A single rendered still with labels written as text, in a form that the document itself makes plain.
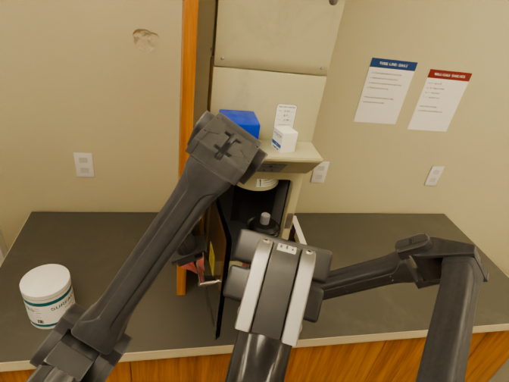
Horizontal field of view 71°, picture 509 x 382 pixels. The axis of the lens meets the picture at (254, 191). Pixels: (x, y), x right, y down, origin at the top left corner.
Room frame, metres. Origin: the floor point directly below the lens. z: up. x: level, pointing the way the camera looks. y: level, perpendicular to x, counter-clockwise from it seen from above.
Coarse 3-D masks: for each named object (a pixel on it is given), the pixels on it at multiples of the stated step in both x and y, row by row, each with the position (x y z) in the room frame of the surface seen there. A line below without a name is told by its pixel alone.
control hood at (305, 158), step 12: (264, 144) 0.96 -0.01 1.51; (300, 144) 1.00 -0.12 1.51; (312, 144) 1.02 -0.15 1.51; (276, 156) 0.90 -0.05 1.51; (288, 156) 0.91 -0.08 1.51; (300, 156) 0.92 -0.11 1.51; (312, 156) 0.93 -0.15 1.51; (288, 168) 0.96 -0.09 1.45; (300, 168) 0.96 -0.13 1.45; (312, 168) 0.97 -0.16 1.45
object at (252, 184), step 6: (252, 180) 1.02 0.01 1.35; (258, 180) 1.02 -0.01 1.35; (264, 180) 1.03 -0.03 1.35; (270, 180) 1.05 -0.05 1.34; (276, 180) 1.08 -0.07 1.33; (240, 186) 1.02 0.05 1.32; (246, 186) 1.01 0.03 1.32; (252, 186) 1.01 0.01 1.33; (258, 186) 1.02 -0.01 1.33; (264, 186) 1.02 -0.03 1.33; (270, 186) 1.04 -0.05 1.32
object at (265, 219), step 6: (258, 216) 0.92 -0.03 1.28; (264, 216) 0.88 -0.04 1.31; (252, 222) 0.88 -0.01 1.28; (258, 222) 0.89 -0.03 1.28; (264, 222) 0.88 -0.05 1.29; (270, 222) 0.90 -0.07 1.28; (252, 228) 0.86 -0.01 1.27; (258, 228) 0.86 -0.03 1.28; (264, 228) 0.86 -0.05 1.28; (270, 228) 0.86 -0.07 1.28; (276, 228) 0.88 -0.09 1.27
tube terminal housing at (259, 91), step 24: (216, 72) 0.96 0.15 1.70; (240, 72) 0.97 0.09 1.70; (264, 72) 0.99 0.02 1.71; (216, 96) 0.96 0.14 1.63; (240, 96) 0.98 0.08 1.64; (264, 96) 0.99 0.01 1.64; (288, 96) 1.01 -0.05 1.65; (312, 96) 1.03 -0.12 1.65; (264, 120) 1.00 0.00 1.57; (312, 120) 1.03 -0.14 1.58; (288, 192) 1.06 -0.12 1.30; (240, 264) 0.99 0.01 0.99
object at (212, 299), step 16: (208, 208) 0.89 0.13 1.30; (208, 224) 0.87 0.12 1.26; (224, 224) 0.71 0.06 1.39; (208, 240) 0.85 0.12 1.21; (224, 240) 0.67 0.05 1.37; (208, 256) 0.83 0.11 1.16; (224, 256) 0.66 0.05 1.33; (208, 272) 0.81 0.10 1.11; (224, 272) 0.65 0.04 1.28; (208, 288) 0.79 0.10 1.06; (208, 304) 0.77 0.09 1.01
